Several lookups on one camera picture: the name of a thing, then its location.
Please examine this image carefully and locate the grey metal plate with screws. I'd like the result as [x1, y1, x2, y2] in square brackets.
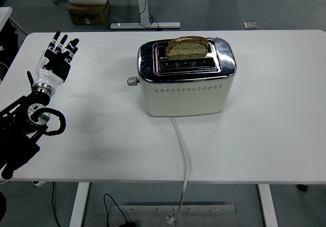
[112, 204, 237, 227]

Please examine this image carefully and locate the white table leg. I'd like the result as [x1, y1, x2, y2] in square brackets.
[68, 182, 91, 227]
[257, 184, 279, 227]

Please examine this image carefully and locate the white side table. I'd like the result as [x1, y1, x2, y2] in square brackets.
[0, 6, 28, 36]

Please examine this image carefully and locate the brown bread slice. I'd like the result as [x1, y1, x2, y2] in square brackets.
[165, 35, 209, 60]

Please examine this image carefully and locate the black bulky object beside table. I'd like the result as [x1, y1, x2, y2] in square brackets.
[0, 20, 20, 83]

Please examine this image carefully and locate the white toaster power cable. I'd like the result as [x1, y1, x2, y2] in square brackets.
[166, 117, 192, 224]

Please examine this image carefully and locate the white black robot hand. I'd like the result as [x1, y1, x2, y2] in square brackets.
[26, 31, 80, 89]

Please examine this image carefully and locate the white desk leg with foot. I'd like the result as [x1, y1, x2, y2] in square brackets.
[110, 0, 181, 31]

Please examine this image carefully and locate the black cable with power adapter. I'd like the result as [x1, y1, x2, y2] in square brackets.
[103, 193, 137, 227]

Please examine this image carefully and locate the thin black hanging cable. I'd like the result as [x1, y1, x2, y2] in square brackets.
[51, 182, 62, 227]

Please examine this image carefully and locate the cream chrome two-slot toaster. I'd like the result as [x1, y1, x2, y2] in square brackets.
[127, 36, 237, 118]

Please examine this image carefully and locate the thin black cable on desk leg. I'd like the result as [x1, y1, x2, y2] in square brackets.
[139, 0, 162, 32]

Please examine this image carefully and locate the brown cardboard box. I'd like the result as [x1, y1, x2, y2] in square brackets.
[67, 0, 111, 25]

